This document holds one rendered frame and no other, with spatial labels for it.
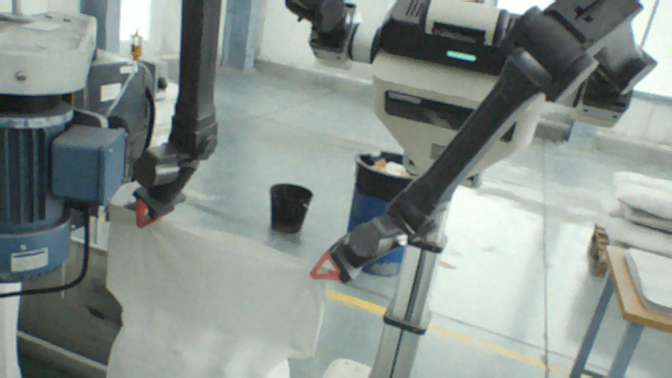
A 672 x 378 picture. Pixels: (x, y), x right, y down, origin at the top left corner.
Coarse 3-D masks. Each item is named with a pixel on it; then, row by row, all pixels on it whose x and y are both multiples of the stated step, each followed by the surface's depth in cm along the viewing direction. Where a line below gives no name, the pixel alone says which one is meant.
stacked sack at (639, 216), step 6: (624, 204) 405; (624, 210) 399; (630, 210) 392; (636, 210) 390; (642, 210) 391; (630, 216) 386; (636, 216) 385; (642, 216) 385; (648, 216) 385; (654, 216) 385; (636, 222) 388; (642, 222) 384; (648, 222) 383; (654, 222) 382; (660, 222) 381; (666, 222) 381; (660, 228) 382; (666, 228) 397
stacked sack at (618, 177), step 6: (612, 174) 449; (618, 174) 434; (624, 174) 430; (630, 174) 430; (636, 174) 431; (618, 180) 419; (624, 180) 417; (630, 180) 416; (636, 180) 416; (642, 180) 417; (648, 180) 419; (654, 180) 421; (660, 180) 424; (666, 180) 428; (642, 186) 409; (648, 186) 408; (654, 186) 408; (660, 186) 408; (666, 186) 410
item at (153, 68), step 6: (144, 60) 128; (150, 60) 130; (156, 60) 130; (150, 66) 127; (156, 66) 127; (162, 66) 129; (150, 72) 128; (156, 72) 127; (162, 72) 129; (156, 78) 128; (156, 84) 128; (156, 90) 129; (162, 90) 131; (156, 96) 130; (156, 102) 130
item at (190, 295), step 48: (144, 240) 120; (192, 240) 114; (240, 240) 116; (144, 288) 123; (192, 288) 117; (240, 288) 115; (288, 288) 114; (144, 336) 119; (192, 336) 118; (240, 336) 118; (288, 336) 117
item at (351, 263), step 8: (344, 240) 107; (336, 248) 103; (344, 248) 105; (336, 256) 103; (344, 256) 104; (352, 256) 104; (376, 256) 103; (344, 264) 103; (352, 264) 105; (360, 264) 105; (344, 272) 103; (352, 272) 104
